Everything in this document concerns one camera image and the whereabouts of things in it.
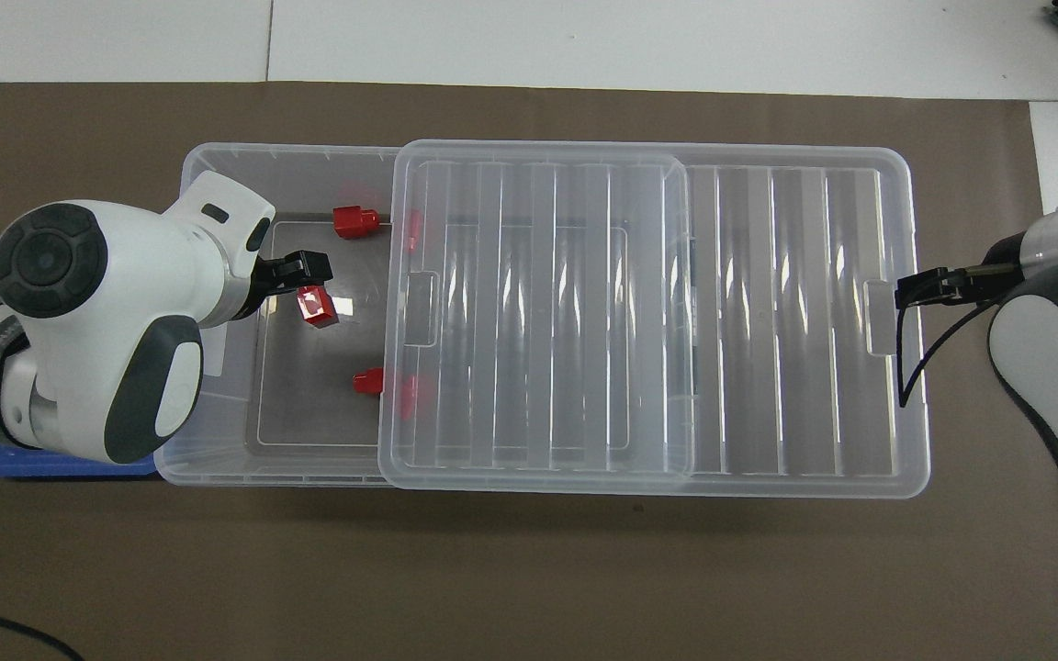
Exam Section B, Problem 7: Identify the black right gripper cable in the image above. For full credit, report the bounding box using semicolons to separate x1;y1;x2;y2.
895;263;1024;409

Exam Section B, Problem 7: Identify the clear plastic ribbed lid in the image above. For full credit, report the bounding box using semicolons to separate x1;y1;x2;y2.
377;140;932;501

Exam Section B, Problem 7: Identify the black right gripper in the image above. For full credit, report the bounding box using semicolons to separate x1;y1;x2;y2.
896;234;1030;309

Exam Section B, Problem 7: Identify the brown table mat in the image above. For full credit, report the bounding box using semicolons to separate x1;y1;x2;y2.
0;81;1058;661

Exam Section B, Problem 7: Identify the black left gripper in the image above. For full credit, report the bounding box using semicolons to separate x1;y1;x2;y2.
237;248;335;320

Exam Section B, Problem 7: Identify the blue plastic tray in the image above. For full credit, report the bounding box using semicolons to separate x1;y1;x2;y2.
0;439;160;480

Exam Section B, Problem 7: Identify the clear plastic storage box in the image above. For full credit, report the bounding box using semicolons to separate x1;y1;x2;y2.
154;142;697;487

